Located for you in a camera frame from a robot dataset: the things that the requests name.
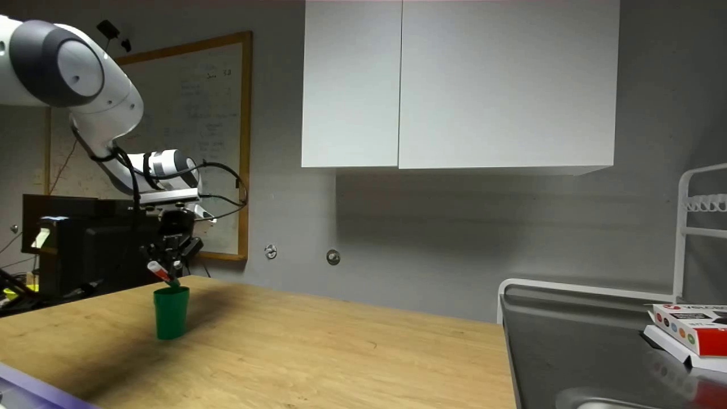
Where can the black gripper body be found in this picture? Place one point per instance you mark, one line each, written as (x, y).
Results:
(176, 229)

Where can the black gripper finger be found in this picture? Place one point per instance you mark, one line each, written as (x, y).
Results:
(156, 255)
(184, 262)

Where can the white marker with red cap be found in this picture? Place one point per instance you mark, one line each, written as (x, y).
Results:
(158, 266)

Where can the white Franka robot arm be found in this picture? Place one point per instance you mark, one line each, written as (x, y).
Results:
(47, 68)

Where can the green plastic cup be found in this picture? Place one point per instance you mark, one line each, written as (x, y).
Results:
(172, 314)

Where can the yellow sticky note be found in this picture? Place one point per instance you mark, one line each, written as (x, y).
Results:
(41, 237)

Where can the wood framed whiteboard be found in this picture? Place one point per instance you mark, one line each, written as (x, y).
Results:
(206, 115)

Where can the stainless steel sink counter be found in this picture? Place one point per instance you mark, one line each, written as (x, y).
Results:
(583, 348)

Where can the red and white box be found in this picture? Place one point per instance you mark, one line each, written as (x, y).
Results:
(700, 338)

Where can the white wall socket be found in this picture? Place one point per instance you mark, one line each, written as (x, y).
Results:
(271, 250)

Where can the round metal wall knob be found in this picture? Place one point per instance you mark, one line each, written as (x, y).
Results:
(332, 258)

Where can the black wall mounted camera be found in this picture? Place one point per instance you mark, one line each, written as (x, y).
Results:
(113, 32)

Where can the white wall cabinet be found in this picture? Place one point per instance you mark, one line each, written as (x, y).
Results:
(455, 83)

